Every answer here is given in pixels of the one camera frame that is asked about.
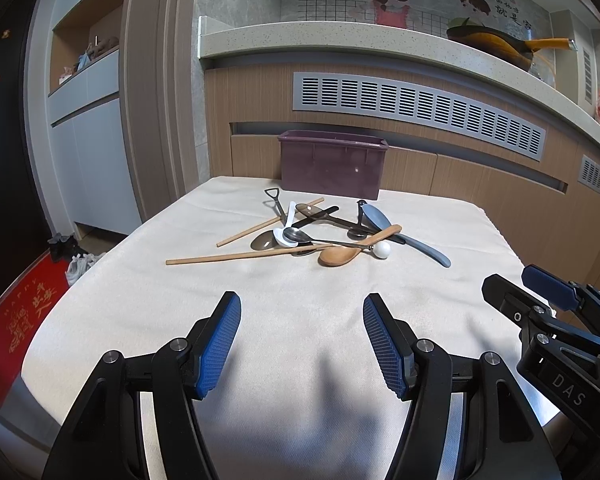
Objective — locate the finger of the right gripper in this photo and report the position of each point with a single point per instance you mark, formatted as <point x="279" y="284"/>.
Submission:
<point x="514" y="302"/>
<point x="556" y="291"/>

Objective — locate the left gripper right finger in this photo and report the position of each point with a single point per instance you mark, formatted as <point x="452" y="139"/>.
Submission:
<point x="500" y="437"/>

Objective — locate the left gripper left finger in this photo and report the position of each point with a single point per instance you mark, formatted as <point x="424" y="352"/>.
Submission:
<point x="102" y="435"/>

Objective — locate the wooden spoon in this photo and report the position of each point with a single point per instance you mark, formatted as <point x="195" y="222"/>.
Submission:
<point x="339" y="256"/>

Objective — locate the long wooden chopstick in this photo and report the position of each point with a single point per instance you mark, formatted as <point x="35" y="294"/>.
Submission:
<point x="247" y="255"/>

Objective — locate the steel spoon with charm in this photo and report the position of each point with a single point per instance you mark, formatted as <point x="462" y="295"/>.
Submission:
<point x="301" y="237"/>

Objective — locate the white ceramic spoon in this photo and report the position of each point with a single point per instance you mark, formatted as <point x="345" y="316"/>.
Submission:
<point x="279" y="233"/>

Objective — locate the small metal shovel spoon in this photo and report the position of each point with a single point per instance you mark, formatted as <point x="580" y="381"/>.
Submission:
<point x="273" y="194"/>

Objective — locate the small grey vent grille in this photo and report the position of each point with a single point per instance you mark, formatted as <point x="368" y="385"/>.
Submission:
<point x="589" y="174"/>

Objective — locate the red floor mat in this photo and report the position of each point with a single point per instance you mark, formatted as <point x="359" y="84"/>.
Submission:
<point x="23" y="308"/>

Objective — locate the white round ball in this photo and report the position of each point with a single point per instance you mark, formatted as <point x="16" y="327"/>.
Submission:
<point x="382" y="249"/>

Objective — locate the white sneakers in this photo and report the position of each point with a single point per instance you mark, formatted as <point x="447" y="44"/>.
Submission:
<point x="79" y="265"/>

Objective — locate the dark brown spoon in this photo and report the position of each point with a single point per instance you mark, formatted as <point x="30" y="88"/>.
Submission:
<point x="355" y="230"/>

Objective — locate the purple plastic bin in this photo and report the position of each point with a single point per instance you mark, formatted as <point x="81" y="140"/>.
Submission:
<point x="332" y="163"/>

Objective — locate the grey ventilation grille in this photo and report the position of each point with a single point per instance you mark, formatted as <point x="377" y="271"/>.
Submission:
<point x="418" y="105"/>

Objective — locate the white cabinet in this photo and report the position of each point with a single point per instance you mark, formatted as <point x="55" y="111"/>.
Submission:
<point x="73" y="117"/>

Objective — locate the frying pan orange handle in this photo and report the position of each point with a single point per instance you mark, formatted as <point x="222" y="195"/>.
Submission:
<point x="518" y="52"/>

